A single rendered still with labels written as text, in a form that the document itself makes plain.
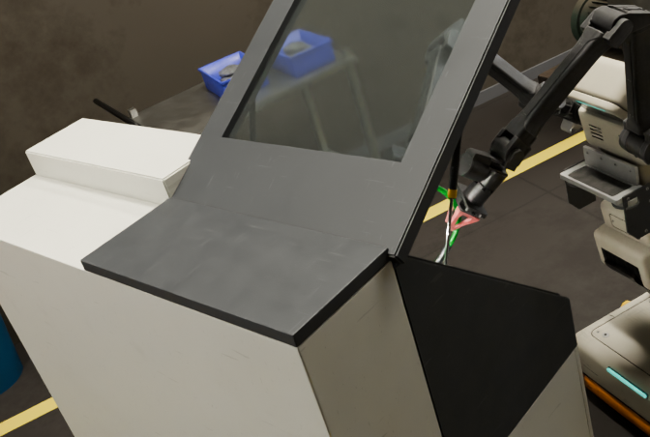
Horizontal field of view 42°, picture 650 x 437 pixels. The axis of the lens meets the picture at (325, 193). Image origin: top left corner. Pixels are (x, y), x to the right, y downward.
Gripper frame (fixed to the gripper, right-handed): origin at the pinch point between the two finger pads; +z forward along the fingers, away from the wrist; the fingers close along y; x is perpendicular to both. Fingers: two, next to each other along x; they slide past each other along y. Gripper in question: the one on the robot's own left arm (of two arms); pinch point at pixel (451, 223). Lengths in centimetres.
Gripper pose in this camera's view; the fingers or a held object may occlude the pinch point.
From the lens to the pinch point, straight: 219.6
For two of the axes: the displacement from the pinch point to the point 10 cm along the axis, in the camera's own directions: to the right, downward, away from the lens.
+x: 8.3, 3.4, 4.4
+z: -5.3, 7.1, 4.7
